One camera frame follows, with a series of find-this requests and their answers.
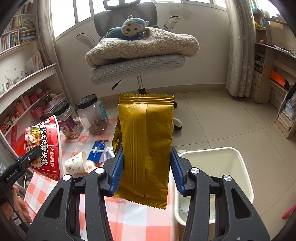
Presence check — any right beige curtain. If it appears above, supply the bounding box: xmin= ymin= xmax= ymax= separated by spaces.
xmin=225 ymin=0 xmax=256 ymax=97

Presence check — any grey office chair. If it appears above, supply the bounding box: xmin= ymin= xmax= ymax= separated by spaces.
xmin=75 ymin=0 xmax=187 ymax=132

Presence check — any beige curtain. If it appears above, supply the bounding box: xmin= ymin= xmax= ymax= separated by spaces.
xmin=34 ymin=1 xmax=74 ymax=106
xmin=225 ymin=0 xmax=256 ymax=97

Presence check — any red gift bag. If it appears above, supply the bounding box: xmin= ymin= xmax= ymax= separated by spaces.
xmin=11 ymin=125 xmax=25 ymax=156

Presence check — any checkered orange white tablecloth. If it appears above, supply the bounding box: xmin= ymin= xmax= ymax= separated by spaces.
xmin=25 ymin=116 xmax=179 ymax=240

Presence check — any wooden desk shelf unit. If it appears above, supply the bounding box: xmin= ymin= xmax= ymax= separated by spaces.
xmin=250 ymin=9 xmax=295 ymax=138

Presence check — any clear jar with chestnuts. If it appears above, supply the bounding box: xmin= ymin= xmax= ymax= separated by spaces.
xmin=77 ymin=94 xmax=108 ymax=135

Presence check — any clear plastic water bottle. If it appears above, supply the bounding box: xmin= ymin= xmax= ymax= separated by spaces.
xmin=103 ymin=146 xmax=115 ymax=162

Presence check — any blue monkey plush toy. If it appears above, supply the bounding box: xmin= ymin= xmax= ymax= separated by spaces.
xmin=104 ymin=16 xmax=149 ymax=41

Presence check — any red plastic stool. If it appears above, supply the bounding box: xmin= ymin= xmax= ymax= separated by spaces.
xmin=281 ymin=205 xmax=296 ymax=219

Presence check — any nut jar purple label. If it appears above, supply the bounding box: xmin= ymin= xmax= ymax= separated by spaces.
xmin=53 ymin=101 xmax=84 ymax=139

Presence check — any yellow gold snack bag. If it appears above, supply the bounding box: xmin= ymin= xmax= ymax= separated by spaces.
xmin=113 ymin=94 xmax=175 ymax=209

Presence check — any beige fleece blanket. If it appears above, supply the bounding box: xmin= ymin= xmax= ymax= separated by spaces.
xmin=85 ymin=27 xmax=200 ymax=68

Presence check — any small floral paper cup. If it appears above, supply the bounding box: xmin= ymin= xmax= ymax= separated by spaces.
xmin=64 ymin=151 xmax=87 ymax=174

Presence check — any left hand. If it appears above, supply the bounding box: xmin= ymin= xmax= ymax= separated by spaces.
xmin=1 ymin=185 xmax=32 ymax=223

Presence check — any red noodle package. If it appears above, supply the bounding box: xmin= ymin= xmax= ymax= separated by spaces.
xmin=25 ymin=115 xmax=63 ymax=181

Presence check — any small blue snack box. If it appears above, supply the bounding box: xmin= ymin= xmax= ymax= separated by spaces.
xmin=87 ymin=140 xmax=108 ymax=163

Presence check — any left beige curtain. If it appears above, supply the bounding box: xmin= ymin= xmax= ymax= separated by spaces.
xmin=34 ymin=1 xmax=74 ymax=106

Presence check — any white trash bin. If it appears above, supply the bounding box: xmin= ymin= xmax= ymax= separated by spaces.
xmin=174 ymin=147 xmax=254 ymax=226

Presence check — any white wall bookshelf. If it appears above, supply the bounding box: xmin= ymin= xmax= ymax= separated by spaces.
xmin=1 ymin=1 xmax=67 ymax=166

